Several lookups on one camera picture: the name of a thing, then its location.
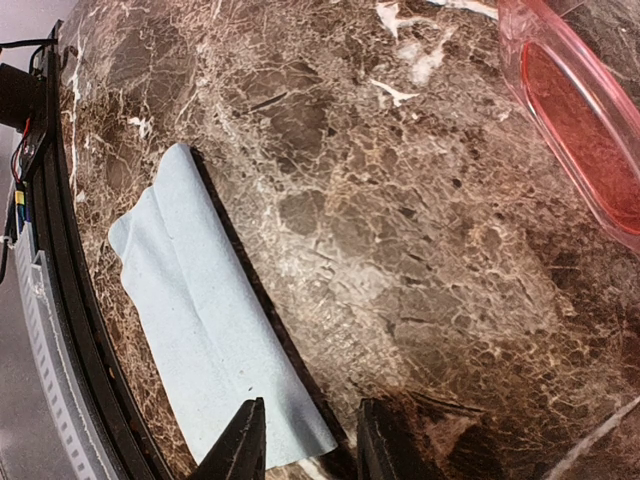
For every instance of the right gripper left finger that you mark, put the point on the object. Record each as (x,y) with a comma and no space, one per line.
(240,451)

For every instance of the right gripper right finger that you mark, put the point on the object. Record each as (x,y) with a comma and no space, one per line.
(384,451)

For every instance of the light blue cloth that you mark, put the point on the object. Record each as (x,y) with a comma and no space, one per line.
(210,338)

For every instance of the pink translucent sunglasses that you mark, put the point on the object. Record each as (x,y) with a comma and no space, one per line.
(586,118)

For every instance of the white slotted cable duct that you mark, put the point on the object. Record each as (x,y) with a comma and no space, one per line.
(50,360)

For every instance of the black front rail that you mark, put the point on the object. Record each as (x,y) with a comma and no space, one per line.
(97,417)

